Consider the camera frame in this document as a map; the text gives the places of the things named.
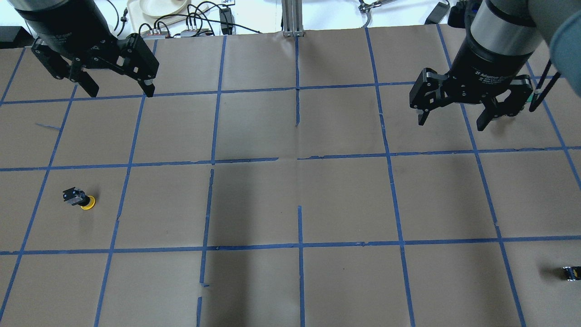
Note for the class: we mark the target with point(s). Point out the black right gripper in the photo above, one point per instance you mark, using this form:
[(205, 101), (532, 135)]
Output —
[(488, 63)]

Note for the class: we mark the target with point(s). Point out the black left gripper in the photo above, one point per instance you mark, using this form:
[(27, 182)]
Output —
[(68, 32)]

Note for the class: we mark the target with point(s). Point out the yellow push button switch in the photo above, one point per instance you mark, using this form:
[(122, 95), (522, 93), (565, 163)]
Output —
[(77, 197)]

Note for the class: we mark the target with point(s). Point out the beige tray with plates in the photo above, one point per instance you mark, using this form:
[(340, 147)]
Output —
[(147, 11)]

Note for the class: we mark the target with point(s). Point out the black power adapter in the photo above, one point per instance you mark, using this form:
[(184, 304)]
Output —
[(226, 21)]

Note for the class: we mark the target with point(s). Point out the aluminium frame post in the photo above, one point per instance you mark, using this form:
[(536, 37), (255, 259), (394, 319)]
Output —
[(292, 22)]

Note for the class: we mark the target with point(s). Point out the small black yellow switch block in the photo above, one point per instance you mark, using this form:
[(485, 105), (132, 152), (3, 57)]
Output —
[(572, 273)]

